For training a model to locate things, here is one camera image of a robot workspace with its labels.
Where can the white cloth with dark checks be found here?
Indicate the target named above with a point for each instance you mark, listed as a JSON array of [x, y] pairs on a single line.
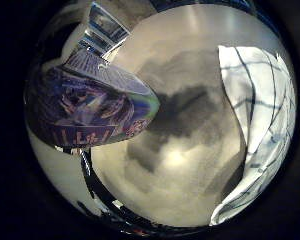
[[266, 126]]

